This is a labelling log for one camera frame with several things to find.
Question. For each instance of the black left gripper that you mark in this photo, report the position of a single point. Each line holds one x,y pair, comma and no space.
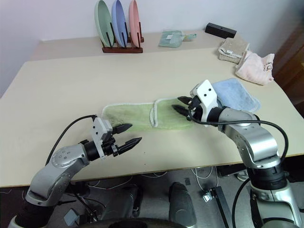
110,146

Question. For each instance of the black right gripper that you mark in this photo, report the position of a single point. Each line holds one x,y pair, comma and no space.
196,108

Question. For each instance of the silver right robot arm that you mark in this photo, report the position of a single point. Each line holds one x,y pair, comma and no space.
256,140

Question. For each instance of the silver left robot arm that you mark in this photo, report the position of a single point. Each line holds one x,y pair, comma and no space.
59,158

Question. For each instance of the light green towel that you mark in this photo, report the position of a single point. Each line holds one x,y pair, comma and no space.
133,116

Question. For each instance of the light blue towel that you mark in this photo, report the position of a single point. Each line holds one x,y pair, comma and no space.
237,93

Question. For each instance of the teal folded towel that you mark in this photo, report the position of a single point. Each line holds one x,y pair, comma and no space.
169,39

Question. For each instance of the beige folded towel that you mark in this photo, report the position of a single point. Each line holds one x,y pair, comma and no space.
234,48

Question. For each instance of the pink towel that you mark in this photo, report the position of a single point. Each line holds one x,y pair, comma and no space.
254,69

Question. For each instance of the dark rounded robot leg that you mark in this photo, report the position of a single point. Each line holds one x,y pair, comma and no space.
124,202
181,204

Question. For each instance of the black flat floor box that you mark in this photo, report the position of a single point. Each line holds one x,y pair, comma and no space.
231,170

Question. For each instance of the brown wooden plate rack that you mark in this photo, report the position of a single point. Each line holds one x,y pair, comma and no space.
122,50

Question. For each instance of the black rectangular box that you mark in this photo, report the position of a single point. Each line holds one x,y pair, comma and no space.
219,29

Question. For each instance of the small grey device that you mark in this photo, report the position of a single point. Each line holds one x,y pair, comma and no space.
207,195

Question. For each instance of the grey plug box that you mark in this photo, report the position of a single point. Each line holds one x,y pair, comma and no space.
71,217

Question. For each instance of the pink plate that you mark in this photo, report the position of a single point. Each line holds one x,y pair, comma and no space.
133,19

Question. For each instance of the black metal bar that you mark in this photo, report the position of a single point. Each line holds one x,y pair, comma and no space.
222,204

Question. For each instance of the blue plate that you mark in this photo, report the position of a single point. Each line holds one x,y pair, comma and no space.
118,19

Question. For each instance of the green plate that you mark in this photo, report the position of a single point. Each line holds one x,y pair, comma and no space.
102,20

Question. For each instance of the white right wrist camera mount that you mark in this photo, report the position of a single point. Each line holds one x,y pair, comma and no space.
207,95

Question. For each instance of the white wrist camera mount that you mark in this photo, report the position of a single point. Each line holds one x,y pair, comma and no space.
207,95
99,127

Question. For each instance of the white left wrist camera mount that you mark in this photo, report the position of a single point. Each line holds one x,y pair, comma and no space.
99,127

